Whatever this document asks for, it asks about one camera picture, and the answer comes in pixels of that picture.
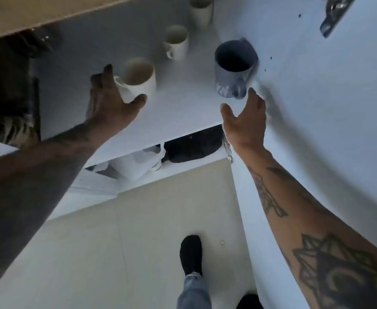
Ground person's right hand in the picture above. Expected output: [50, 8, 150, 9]
[220, 88, 268, 155]

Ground person's left hand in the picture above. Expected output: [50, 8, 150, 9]
[85, 63, 149, 140]

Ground white mug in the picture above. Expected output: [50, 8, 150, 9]
[188, 0, 215, 29]
[162, 24, 189, 61]
[113, 58, 157, 105]

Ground blue grey mug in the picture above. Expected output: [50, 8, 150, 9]
[214, 38, 260, 100]

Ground white cabinet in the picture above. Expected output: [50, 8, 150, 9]
[0, 0, 237, 222]

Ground white cabinet door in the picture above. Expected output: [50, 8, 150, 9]
[212, 0, 377, 309]

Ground person's left forearm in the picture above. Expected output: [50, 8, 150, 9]
[0, 120, 112, 293]

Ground person's right forearm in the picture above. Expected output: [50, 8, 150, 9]
[232, 146, 377, 309]

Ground person's blue jeans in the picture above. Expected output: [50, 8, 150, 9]
[176, 272, 212, 309]

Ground white plastic bag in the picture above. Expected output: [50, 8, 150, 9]
[93, 143, 167, 181]

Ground woven basket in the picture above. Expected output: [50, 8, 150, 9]
[0, 114, 41, 149]

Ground black shoe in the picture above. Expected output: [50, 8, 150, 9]
[179, 234, 203, 277]
[236, 292, 263, 309]

